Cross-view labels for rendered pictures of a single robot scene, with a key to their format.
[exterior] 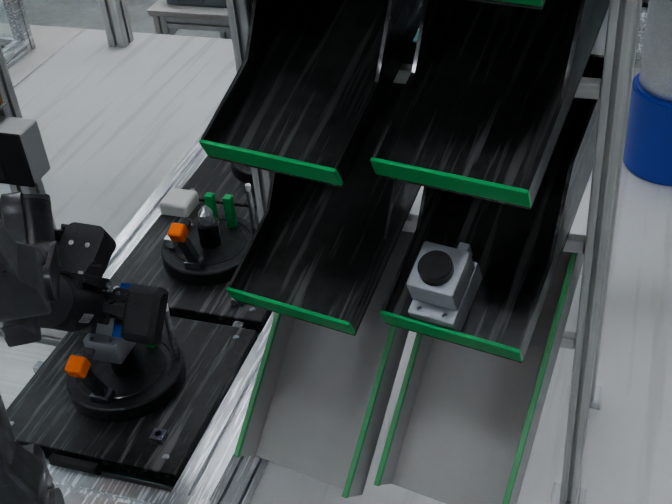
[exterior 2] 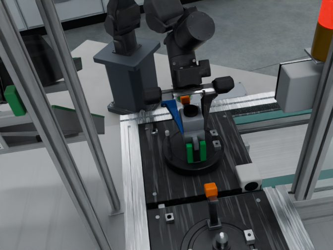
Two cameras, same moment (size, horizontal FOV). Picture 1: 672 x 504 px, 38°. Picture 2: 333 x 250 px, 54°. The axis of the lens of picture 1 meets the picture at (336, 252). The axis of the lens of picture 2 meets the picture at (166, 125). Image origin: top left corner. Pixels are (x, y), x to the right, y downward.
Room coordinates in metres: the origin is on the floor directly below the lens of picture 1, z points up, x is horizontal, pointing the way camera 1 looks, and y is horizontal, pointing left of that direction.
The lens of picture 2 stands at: (1.30, 0.01, 1.53)
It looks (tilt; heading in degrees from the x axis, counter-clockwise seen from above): 42 degrees down; 156
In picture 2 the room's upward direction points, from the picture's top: 7 degrees counter-clockwise
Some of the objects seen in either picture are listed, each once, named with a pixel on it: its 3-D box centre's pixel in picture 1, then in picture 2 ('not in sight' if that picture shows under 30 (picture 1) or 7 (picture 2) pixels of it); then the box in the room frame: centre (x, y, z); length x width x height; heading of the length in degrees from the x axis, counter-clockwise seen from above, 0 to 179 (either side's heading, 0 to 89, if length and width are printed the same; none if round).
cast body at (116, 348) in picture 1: (115, 315); (192, 124); (0.86, 0.26, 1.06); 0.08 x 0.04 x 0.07; 159
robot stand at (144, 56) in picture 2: not in sight; (132, 77); (0.48, 0.28, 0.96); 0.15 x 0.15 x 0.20; 33
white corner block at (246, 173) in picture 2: not in sight; (248, 177); (0.98, 0.32, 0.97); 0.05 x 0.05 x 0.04; 69
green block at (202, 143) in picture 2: not in sight; (202, 151); (0.90, 0.26, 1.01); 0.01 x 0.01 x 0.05; 69
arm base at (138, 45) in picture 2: not in sight; (124, 39); (0.48, 0.27, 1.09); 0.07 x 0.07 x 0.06; 33
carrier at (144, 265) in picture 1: (208, 229); (221, 246); (1.09, 0.17, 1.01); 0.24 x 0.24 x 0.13; 69
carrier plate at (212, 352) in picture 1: (129, 384); (193, 154); (0.85, 0.26, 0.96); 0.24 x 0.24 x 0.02; 69
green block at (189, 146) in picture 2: not in sight; (189, 153); (0.89, 0.24, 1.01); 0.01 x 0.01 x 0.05; 69
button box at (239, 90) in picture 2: not in sight; (208, 101); (0.68, 0.42, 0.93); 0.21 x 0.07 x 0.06; 69
